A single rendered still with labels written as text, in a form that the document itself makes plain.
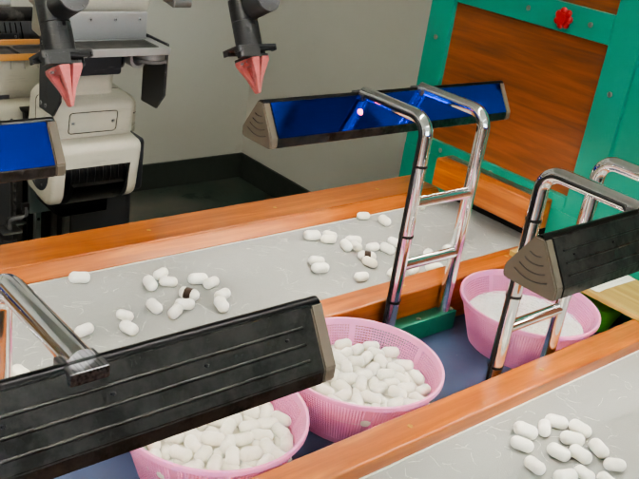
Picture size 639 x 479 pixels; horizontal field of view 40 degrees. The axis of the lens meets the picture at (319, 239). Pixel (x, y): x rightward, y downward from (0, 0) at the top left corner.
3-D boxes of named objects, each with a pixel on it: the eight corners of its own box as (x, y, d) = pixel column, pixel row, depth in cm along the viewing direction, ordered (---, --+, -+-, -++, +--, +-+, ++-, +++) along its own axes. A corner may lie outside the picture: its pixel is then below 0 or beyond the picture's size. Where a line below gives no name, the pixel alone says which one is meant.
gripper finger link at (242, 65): (284, 88, 192) (277, 46, 192) (258, 90, 188) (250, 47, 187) (265, 95, 198) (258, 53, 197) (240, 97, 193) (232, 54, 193)
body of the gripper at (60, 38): (95, 58, 166) (87, 18, 165) (43, 60, 159) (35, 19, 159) (80, 66, 171) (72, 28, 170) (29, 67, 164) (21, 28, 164)
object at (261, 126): (240, 135, 148) (244, 92, 145) (479, 108, 188) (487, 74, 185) (269, 150, 143) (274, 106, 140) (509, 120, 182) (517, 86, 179)
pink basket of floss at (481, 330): (451, 366, 161) (461, 320, 157) (450, 300, 185) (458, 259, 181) (598, 393, 159) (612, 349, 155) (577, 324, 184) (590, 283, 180)
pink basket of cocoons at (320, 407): (239, 414, 138) (244, 363, 135) (319, 347, 161) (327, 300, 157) (393, 485, 128) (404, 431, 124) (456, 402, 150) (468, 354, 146)
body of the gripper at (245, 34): (278, 51, 192) (272, 17, 192) (240, 53, 186) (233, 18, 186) (261, 58, 197) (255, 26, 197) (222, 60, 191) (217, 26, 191)
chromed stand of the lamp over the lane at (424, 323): (314, 306, 174) (348, 85, 156) (386, 286, 187) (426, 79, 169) (379, 353, 162) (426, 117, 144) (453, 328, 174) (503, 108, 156)
